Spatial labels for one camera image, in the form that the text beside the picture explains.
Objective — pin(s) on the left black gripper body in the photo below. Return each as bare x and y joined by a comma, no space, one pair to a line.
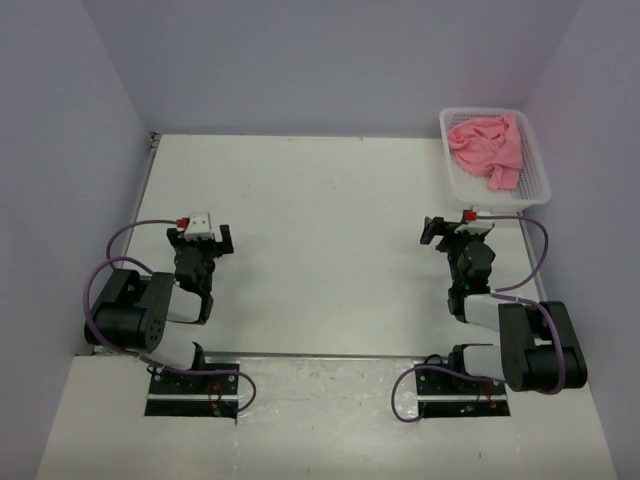
208,249

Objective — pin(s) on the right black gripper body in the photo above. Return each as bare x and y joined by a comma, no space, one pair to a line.
453,245

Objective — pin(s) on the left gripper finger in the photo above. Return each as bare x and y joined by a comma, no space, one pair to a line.
173,235
225,244

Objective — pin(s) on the pink t shirt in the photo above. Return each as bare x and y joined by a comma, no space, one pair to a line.
489,147

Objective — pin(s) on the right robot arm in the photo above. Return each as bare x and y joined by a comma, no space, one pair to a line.
538,348

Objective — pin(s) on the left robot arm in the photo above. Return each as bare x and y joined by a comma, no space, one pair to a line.
127,305

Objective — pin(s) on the white plastic basket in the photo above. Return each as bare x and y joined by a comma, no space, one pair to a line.
469,191

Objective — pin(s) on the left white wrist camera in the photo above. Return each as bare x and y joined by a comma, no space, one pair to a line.
199,227

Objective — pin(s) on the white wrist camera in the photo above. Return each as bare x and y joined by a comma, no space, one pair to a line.
475,227
199,227

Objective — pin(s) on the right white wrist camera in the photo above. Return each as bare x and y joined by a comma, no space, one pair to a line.
475,227

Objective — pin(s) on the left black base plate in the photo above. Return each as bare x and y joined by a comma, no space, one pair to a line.
171,395

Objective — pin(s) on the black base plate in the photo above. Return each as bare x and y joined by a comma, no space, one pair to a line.
441,395
171,395

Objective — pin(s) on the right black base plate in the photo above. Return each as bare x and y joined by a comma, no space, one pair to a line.
441,395

